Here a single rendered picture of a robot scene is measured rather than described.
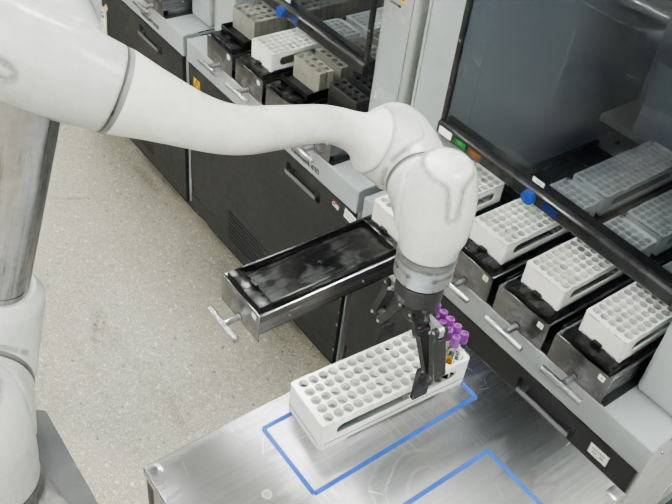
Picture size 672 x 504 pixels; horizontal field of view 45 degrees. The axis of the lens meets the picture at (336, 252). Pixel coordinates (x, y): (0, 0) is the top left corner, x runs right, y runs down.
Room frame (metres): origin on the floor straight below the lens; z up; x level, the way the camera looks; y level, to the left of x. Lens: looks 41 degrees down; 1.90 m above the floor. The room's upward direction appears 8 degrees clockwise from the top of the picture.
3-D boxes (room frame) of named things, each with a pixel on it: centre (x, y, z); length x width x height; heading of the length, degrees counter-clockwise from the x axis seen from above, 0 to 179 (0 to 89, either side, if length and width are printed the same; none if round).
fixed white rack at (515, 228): (1.39, -0.41, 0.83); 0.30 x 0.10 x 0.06; 131
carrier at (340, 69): (1.90, 0.08, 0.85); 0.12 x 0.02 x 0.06; 41
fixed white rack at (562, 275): (1.27, -0.52, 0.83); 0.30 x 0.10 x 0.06; 131
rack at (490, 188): (1.41, -0.21, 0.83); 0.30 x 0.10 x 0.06; 131
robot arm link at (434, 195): (0.91, -0.13, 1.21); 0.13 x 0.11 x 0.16; 18
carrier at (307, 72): (1.85, 0.13, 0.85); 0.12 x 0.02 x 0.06; 42
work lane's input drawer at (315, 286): (1.29, -0.07, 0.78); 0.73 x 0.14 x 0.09; 131
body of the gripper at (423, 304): (0.90, -0.13, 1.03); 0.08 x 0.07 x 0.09; 38
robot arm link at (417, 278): (0.90, -0.13, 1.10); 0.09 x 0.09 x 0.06
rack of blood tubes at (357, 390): (0.87, -0.10, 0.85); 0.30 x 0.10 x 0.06; 128
